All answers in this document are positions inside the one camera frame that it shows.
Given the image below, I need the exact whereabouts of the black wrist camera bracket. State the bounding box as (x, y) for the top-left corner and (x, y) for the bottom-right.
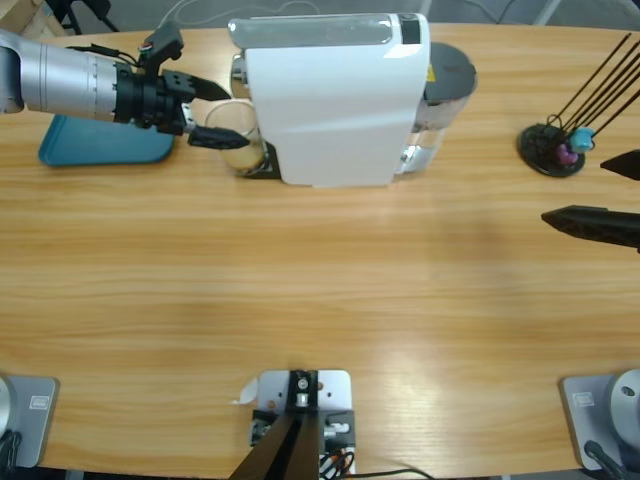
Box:
(138, 21), (185, 75)

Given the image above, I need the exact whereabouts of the thin black cable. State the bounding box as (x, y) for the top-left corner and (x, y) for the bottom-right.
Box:
(355, 467), (434, 480)
(65, 43), (144, 69)

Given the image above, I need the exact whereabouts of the black capsule holder with rods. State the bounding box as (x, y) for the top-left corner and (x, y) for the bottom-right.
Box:
(517, 32), (640, 179)

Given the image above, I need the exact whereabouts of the grey base plate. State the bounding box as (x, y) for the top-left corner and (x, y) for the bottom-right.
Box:
(558, 374), (640, 471)
(0, 375), (60, 469)

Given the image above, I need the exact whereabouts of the white capsule coffee machine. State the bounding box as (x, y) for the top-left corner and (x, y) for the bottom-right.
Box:
(227, 12), (479, 191)

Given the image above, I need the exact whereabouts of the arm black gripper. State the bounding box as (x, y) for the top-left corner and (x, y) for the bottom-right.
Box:
(113, 62), (250, 150)

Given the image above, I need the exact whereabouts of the teal plastic tray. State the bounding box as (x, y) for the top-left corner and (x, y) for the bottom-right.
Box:
(38, 113), (176, 168)

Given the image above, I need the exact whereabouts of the clear glass cup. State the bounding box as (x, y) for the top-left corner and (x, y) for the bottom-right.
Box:
(204, 98), (269, 177)

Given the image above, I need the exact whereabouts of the clear water tank grey lid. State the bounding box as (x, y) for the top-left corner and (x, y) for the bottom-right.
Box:
(399, 42), (479, 176)

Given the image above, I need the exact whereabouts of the light blue coffee capsule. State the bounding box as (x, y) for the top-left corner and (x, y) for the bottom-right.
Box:
(569, 127), (596, 154)

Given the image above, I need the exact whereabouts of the white paper tab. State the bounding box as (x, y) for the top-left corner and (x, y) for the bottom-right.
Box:
(229, 378), (260, 406)

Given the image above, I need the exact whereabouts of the light wooden crate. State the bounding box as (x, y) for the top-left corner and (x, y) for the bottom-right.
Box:
(0, 0), (66, 39)

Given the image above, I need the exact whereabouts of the black chair frame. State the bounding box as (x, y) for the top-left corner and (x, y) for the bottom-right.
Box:
(47, 0), (121, 35)

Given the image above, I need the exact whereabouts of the silver drip tray grid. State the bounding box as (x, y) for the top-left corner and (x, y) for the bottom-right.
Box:
(234, 141), (281, 180)

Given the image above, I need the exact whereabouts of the dark camera post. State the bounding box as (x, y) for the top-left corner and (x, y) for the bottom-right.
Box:
(232, 369), (321, 480)

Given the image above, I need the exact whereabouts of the white floor cable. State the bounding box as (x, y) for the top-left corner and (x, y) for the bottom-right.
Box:
(158, 0), (321, 29)

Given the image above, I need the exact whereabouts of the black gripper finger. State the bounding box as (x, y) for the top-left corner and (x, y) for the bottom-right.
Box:
(599, 148), (640, 183)
(540, 204), (640, 254)

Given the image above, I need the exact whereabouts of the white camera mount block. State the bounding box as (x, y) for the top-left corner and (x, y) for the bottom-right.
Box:
(249, 368), (357, 480)

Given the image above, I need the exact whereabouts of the grey coffee machine lever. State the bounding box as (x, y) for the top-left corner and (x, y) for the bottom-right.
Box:
(228, 13), (396, 50)

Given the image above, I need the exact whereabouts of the black base cable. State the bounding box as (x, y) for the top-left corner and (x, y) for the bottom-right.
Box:
(583, 439), (629, 480)
(0, 430), (24, 474)

